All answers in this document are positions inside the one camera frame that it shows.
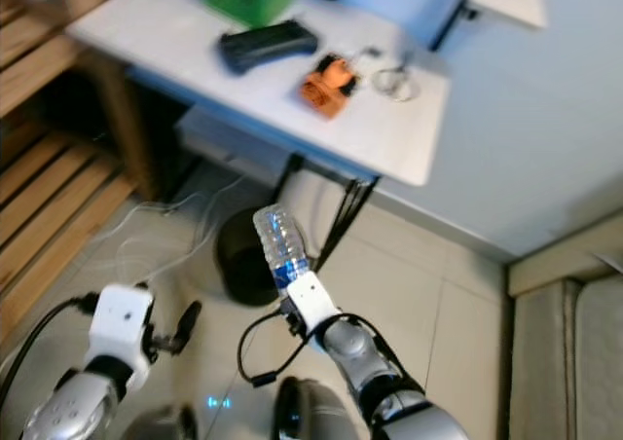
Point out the wooden slatted shelf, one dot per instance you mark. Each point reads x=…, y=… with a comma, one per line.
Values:
x=49, y=187

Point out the grey right robot leg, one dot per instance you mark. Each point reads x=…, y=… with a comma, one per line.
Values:
x=311, y=416

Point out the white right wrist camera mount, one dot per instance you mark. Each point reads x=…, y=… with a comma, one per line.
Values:
x=313, y=302

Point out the orange and black gadget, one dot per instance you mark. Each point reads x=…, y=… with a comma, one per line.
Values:
x=326, y=88

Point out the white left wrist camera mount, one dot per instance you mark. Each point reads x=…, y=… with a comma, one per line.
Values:
x=122, y=323

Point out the grey robot leg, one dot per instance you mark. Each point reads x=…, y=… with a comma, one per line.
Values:
x=156, y=425
x=311, y=416

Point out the grey left robot leg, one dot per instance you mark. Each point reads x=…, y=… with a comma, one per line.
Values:
x=156, y=425

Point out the grey under-table drawer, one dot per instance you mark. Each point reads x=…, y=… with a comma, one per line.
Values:
x=234, y=138

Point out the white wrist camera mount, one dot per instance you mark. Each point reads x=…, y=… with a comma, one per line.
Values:
x=313, y=302
x=122, y=323

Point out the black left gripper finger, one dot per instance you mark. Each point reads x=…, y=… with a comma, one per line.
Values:
x=189, y=321

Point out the clear plastic water bottle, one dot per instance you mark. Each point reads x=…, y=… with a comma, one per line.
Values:
x=277, y=236

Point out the white table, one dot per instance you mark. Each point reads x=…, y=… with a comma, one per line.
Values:
x=253, y=99

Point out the black oblong device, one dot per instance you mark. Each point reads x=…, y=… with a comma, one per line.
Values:
x=268, y=44

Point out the round black bin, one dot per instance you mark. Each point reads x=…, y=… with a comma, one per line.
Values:
x=243, y=255

